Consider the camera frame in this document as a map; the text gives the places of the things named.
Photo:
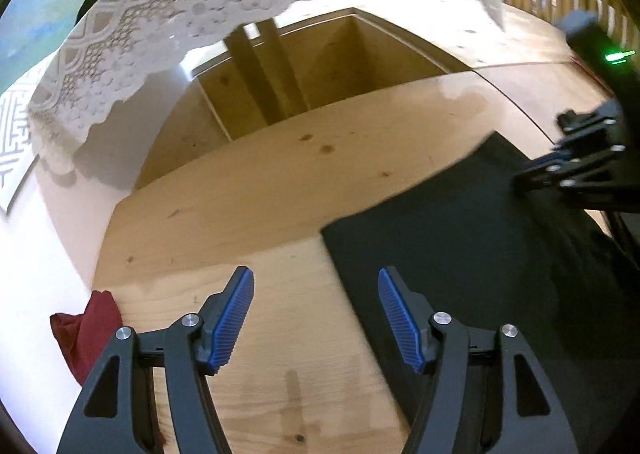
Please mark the small wooden table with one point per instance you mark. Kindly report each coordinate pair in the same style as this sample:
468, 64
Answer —
260, 73

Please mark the dark red garment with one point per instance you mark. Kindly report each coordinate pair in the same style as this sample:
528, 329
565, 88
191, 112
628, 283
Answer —
95, 329

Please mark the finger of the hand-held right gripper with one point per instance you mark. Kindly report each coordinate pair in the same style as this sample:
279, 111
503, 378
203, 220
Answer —
590, 126
575, 178

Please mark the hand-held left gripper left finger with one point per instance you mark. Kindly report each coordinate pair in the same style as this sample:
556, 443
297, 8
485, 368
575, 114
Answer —
232, 319

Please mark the black t-shirt yellow print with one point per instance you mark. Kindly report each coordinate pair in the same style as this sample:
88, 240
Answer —
475, 244

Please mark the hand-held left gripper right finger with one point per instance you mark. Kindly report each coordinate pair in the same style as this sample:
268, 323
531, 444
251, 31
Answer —
399, 319

